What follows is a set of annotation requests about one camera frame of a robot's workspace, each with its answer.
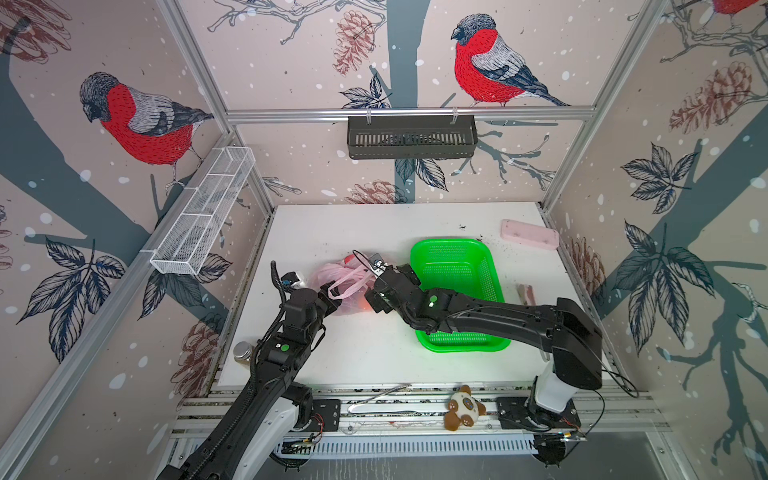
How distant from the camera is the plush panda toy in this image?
2.38 feet

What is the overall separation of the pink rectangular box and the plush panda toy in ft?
1.94

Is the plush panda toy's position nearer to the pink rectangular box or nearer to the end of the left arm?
the end of the left arm

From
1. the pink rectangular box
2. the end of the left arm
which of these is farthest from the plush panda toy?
the pink rectangular box

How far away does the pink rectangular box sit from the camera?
3.58 feet
